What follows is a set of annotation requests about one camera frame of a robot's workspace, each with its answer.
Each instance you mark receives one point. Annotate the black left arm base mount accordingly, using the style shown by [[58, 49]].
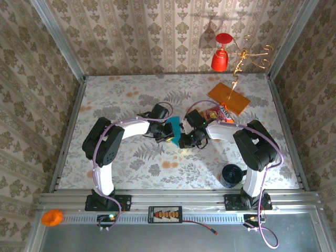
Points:
[[124, 202]]

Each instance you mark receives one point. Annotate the orange crumpled ball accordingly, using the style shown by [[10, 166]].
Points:
[[52, 218]]

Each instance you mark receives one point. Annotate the aluminium frame cross rail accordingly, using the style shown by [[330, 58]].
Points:
[[170, 199]]

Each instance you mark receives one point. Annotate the dark blue mug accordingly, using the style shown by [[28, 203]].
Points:
[[231, 176]]

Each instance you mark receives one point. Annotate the small left controller board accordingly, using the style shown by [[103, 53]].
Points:
[[105, 218]]

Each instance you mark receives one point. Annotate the black power distribution board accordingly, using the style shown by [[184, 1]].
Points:
[[165, 214]]

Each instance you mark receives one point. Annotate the orange wooden base board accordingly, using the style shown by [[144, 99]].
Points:
[[231, 98]]

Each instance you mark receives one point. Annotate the blue paper sheet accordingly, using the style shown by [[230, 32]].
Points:
[[173, 123]]

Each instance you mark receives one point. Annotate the small right controller board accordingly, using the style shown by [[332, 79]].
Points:
[[249, 218]]

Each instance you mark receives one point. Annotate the red yellow snack bag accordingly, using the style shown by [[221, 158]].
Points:
[[212, 114]]

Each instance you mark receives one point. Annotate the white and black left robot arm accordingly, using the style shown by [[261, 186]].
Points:
[[134, 130]]

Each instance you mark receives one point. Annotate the small controller board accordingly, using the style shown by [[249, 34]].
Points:
[[249, 218], [105, 218]]

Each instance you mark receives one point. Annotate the red wine glass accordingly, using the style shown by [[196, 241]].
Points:
[[220, 61]]

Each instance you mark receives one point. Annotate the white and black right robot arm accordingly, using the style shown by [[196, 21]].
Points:
[[223, 131]]

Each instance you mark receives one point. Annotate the aluminium table side rail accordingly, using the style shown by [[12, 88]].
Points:
[[67, 136], [288, 136]]

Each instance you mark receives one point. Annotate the aluminium corner post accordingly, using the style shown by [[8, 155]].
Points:
[[56, 39], [294, 36]]

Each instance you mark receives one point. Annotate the floral patterned table cover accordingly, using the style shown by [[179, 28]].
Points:
[[118, 86]]

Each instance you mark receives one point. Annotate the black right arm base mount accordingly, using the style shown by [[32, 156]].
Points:
[[232, 203]]

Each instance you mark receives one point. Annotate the grey metal base plate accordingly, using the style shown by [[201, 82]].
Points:
[[157, 239]]

